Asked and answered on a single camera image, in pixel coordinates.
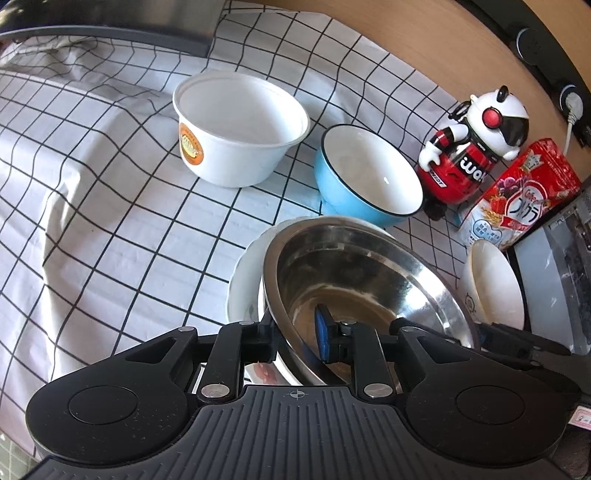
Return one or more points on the stainless steel bowl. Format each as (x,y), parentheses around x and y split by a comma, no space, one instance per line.
(369,277)

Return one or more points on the white glass computer case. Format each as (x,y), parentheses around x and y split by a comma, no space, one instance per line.
(554,277)

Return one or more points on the black computer monitor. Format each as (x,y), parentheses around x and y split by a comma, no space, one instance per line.
(115,18)

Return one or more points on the white power plug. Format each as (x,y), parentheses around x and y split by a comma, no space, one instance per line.
(572,104)

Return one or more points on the white bowl with gold rim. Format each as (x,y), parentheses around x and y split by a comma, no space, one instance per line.
(494,286)

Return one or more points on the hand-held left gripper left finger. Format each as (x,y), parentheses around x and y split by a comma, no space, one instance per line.
(265,341)

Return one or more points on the red black robot toy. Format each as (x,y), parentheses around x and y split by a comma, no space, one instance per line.
(457,170)

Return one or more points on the white floral shallow bowl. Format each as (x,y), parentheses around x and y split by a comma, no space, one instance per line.
(244,286)

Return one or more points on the black wall power strip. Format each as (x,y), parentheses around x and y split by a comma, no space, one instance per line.
(531,41)

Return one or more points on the blue enamel bowl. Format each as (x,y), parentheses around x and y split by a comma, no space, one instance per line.
(351,198)

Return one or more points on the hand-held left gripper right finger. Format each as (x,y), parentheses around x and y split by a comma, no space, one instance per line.
(322,332)

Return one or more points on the white black checked tablecloth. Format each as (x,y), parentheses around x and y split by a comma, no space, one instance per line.
(92,207)

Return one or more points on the white paper bowl orange label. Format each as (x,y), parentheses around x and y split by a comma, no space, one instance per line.
(231,152)

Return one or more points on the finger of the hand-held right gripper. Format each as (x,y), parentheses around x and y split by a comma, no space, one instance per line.
(508,344)

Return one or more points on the red cereal bag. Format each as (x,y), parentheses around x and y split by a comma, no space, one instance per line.
(521,203)

